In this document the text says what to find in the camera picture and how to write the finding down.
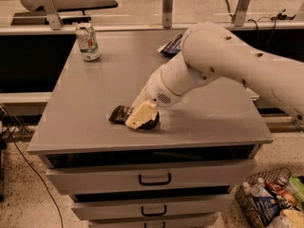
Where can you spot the yellow packet in basket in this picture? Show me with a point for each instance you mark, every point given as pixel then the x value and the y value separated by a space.
pixel 294 218

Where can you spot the green packet in basket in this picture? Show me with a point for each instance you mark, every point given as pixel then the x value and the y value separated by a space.
pixel 296 187

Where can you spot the bottom drawer black handle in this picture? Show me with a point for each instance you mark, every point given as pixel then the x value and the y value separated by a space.
pixel 158 224

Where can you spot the middle metal rail bracket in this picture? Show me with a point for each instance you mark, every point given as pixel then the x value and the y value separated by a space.
pixel 167 8

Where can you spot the left metal rail bracket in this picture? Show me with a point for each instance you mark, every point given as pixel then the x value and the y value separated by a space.
pixel 53 18

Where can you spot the middle drawer black handle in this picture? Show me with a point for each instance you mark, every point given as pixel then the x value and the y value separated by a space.
pixel 153 211

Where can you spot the grey drawer cabinet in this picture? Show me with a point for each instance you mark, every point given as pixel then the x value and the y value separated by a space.
pixel 207 142

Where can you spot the wire mesh basket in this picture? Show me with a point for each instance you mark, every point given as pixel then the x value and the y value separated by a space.
pixel 246 203

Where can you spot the black bench behind glass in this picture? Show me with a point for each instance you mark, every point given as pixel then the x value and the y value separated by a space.
pixel 36 14

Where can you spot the right metal rail bracket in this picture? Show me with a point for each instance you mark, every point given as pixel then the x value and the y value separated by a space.
pixel 240 13

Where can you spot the top drawer black handle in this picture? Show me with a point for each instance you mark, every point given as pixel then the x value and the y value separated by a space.
pixel 154 180

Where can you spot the metal rail bracket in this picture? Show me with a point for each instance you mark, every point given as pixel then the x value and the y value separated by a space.
pixel 167 8
pixel 240 13
pixel 53 18

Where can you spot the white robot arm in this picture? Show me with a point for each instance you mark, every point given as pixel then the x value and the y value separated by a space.
pixel 209 51

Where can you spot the blue snack bag in basket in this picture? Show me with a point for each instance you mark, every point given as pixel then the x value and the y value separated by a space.
pixel 267 207

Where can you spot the clear water bottle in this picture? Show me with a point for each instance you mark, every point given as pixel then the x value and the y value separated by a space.
pixel 257 189

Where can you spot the blue kettle chips bag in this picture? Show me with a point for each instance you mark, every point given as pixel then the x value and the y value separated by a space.
pixel 172 48

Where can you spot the green white soda can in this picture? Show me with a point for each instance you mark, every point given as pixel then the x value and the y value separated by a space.
pixel 87 42

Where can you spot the drawer black handle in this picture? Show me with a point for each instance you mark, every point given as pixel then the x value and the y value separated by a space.
pixel 154 180
pixel 153 211
pixel 158 224

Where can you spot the black rxbar chocolate wrapper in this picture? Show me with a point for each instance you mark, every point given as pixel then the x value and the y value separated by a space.
pixel 121 113

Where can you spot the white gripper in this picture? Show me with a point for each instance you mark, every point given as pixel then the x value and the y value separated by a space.
pixel 157 88

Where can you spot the orange red snack packet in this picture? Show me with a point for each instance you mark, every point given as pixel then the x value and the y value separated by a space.
pixel 281 191

